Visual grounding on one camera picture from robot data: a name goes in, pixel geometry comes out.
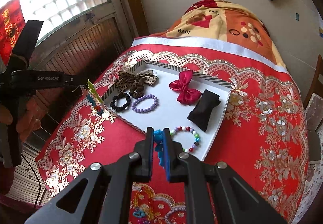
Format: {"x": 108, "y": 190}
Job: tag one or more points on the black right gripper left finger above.
{"x": 102, "y": 193}

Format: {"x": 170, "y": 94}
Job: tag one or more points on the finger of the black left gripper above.
{"x": 75, "y": 81}

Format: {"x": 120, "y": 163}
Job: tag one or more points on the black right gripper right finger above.
{"x": 214, "y": 193}

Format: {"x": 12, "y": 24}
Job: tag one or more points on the leopard print bow scrunchie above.
{"x": 135, "y": 82}

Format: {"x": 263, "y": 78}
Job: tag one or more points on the black scrunchie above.
{"x": 120, "y": 102}

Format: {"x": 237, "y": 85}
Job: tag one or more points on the black fabric bow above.
{"x": 200, "y": 115}

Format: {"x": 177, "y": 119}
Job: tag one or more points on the red satin bow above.
{"x": 187, "y": 95}

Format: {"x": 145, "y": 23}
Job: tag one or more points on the left hand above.
{"x": 28, "y": 122}

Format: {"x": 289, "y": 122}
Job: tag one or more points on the red paper banner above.
{"x": 12, "y": 23}

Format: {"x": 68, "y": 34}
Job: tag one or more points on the red gold floral tablecloth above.
{"x": 263, "y": 135}

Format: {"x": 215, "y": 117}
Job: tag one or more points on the white striped-edge tray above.
{"x": 169, "y": 112}

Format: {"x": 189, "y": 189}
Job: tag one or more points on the floral bed sheet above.
{"x": 310, "y": 208}

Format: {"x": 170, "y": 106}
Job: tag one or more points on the wooden chair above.
{"x": 316, "y": 86}

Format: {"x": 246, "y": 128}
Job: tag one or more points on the orange patterned blanket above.
{"x": 225, "y": 21}

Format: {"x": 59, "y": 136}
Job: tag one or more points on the wall calendar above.
{"x": 320, "y": 27}

